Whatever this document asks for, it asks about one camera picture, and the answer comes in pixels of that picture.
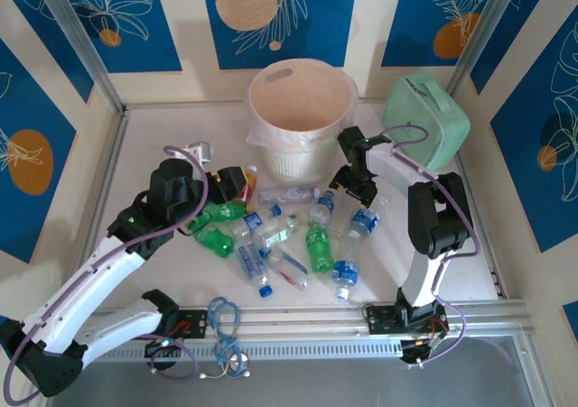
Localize blue label water bottle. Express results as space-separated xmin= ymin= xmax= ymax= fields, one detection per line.
xmin=232 ymin=204 xmax=284 ymax=239
xmin=310 ymin=190 xmax=338 ymax=226
xmin=346 ymin=194 xmax=390 ymax=242

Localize clear bottle purple label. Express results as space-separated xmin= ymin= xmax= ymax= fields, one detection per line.
xmin=256 ymin=185 xmax=322 ymax=206

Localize clear bottle green label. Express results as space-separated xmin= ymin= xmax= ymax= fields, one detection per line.
xmin=258 ymin=215 xmax=309 ymax=250

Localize crushed blue label bottle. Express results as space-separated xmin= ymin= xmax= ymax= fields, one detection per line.
xmin=233 ymin=242 xmax=275 ymax=299

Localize blue label bottle white cap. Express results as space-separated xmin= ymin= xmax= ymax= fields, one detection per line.
xmin=331 ymin=231 xmax=362 ymax=302

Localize clear bottle red blue label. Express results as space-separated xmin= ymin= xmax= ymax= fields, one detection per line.
xmin=266 ymin=248 xmax=313 ymax=291

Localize beige plastic bin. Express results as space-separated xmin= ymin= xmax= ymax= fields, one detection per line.
xmin=247 ymin=58 xmax=359 ymax=186

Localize mint green zip pouch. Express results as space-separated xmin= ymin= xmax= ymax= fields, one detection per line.
xmin=381 ymin=70 xmax=471 ymax=171

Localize black base connector block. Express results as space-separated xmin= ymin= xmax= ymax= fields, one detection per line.
xmin=399 ymin=334 xmax=448 ymax=366
xmin=143 ymin=338 xmax=182 ymax=372

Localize blue stethoscope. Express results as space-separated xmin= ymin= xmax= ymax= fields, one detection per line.
xmin=198 ymin=295 xmax=252 ymax=380

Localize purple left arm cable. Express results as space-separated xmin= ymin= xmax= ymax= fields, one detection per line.
xmin=0 ymin=143 xmax=211 ymax=406

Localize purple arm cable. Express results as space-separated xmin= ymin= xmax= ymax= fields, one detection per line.
xmin=0 ymin=143 xmax=211 ymax=406
xmin=381 ymin=125 xmax=480 ymax=370

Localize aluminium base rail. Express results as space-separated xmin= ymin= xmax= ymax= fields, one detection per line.
xmin=89 ymin=299 xmax=530 ymax=343

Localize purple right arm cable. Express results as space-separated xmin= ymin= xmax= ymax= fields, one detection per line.
xmin=381 ymin=125 xmax=480 ymax=370

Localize slotted grey cable duct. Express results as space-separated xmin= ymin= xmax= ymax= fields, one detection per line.
xmin=97 ymin=338 xmax=404 ymax=364

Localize aluminium frame post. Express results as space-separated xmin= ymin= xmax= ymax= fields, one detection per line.
xmin=33 ymin=0 xmax=127 ymax=116
xmin=446 ymin=0 xmax=529 ymax=106

